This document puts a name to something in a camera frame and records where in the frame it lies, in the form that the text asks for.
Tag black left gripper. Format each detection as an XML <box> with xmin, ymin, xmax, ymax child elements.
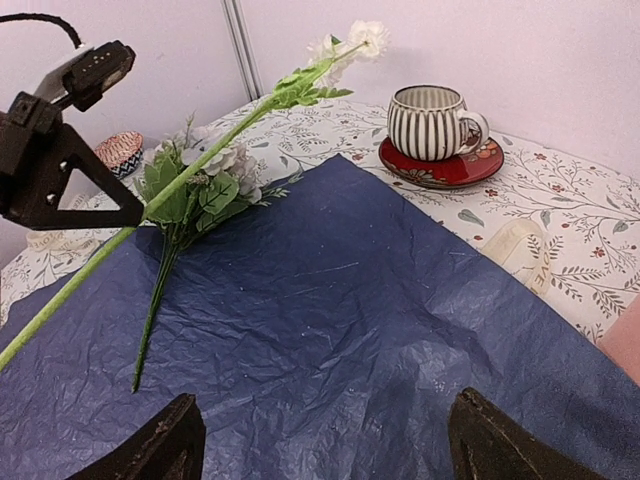
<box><xmin>1</xmin><ymin>92</ymin><xmax>144</xmax><ymax>230</ymax></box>

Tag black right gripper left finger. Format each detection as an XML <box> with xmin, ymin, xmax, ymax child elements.
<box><xmin>70</xmin><ymin>393</ymin><xmax>206</xmax><ymax>480</ymax></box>

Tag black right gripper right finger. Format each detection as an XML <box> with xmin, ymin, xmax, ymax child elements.
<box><xmin>448</xmin><ymin>387</ymin><xmax>602</xmax><ymax>480</ymax></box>

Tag artificial flower bouquet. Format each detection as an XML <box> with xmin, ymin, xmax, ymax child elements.
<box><xmin>131</xmin><ymin>116</ymin><xmax>302</xmax><ymax>392</ymax></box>

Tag blue wrapping paper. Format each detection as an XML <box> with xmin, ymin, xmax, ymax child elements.
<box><xmin>1</xmin><ymin>157</ymin><xmax>639</xmax><ymax>479</ymax></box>

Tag cream printed ribbon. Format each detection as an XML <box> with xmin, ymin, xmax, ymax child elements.
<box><xmin>481</xmin><ymin>219</ymin><xmax>552</xmax><ymax>298</ymax></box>

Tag white poppy flower stem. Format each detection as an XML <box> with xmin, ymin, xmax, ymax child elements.
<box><xmin>1</xmin><ymin>20</ymin><xmax>390</xmax><ymax>367</ymax></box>

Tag pink vase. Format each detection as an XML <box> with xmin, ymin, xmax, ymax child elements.
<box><xmin>597</xmin><ymin>296</ymin><xmax>640</xmax><ymax>385</ymax></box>

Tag floral tablecloth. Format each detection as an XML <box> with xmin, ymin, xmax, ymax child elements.
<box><xmin>0</xmin><ymin>97</ymin><xmax>640</xmax><ymax>346</ymax></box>

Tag dark red saucer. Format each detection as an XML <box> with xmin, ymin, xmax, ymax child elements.
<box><xmin>378</xmin><ymin>138</ymin><xmax>505</xmax><ymax>190</ymax></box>

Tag striped ceramic cup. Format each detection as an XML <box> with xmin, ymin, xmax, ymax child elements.
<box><xmin>387</xmin><ymin>85</ymin><xmax>490</xmax><ymax>162</ymax></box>

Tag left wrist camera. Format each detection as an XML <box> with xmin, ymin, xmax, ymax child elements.
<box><xmin>30</xmin><ymin>40</ymin><xmax>136</xmax><ymax>112</ymax></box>

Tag left aluminium frame post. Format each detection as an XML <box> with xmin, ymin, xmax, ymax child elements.
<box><xmin>221</xmin><ymin>0</ymin><xmax>263</xmax><ymax>101</ymax></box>

